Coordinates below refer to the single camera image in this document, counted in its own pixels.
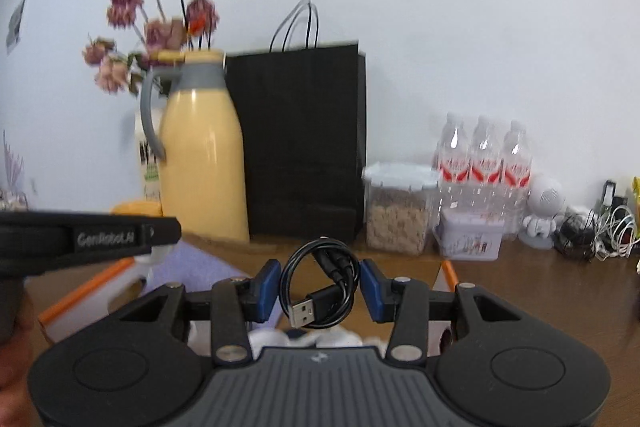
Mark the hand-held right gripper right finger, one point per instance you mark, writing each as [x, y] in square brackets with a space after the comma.
[374, 292]

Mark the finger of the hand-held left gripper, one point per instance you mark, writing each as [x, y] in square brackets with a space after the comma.
[60, 218]

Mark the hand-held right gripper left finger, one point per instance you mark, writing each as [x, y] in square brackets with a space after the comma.
[269, 292]

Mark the red cardboard box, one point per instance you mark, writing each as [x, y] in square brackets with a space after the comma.
[390, 267]

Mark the blue woven cloth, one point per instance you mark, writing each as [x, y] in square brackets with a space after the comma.
[200, 267]

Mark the yellow mug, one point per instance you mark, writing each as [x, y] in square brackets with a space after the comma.
[137, 209]

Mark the clear lidded food container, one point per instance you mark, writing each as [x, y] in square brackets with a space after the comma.
[397, 217]

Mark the white milk carton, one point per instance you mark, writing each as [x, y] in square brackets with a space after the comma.
[147, 157]

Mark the yellow thermos jug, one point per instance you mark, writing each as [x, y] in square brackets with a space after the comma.
[205, 157]

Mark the black paper bag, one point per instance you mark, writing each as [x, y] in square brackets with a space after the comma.
[305, 142]

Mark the red label water bottle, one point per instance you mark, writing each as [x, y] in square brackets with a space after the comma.
[516, 172]
[486, 162]
[452, 157]

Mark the white robot figurine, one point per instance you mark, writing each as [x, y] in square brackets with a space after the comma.
[545, 207]

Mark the black charger plug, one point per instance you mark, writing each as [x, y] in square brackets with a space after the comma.
[610, 193]

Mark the yellow green packet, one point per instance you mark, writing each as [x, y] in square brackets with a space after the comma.
[636, 202]

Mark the purple plant wall sticker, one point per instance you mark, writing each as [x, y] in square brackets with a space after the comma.
[12, 167]

